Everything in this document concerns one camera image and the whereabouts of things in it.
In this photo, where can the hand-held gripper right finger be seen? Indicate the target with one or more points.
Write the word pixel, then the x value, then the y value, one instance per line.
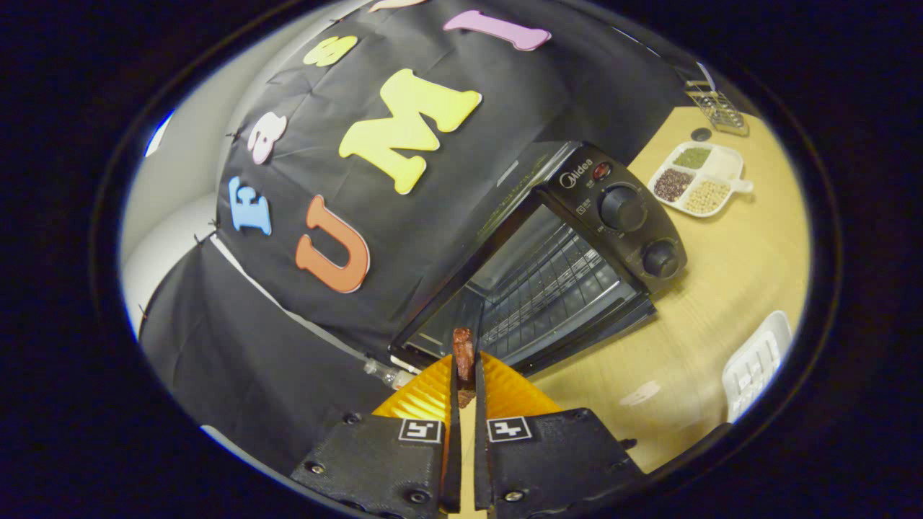
pixel 479 461

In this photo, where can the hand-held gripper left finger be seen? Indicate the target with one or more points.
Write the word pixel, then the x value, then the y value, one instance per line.
pixel 453 432

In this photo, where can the red raw steak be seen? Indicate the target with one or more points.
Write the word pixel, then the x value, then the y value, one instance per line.
pixel 464 353

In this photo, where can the black toaster oven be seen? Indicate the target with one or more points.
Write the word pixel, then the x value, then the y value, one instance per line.
pixel 620 209

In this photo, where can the clear glass bottle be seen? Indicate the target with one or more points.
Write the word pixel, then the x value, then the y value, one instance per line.
pixel 386 373

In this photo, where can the white rectangular dish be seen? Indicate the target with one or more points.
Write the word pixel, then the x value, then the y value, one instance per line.
pixel 753 364

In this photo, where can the white divided dish with beans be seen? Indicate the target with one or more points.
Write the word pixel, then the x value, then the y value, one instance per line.
pixel 703 180

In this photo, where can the small black round disc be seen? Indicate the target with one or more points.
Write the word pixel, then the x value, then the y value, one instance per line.
pixel 701 134

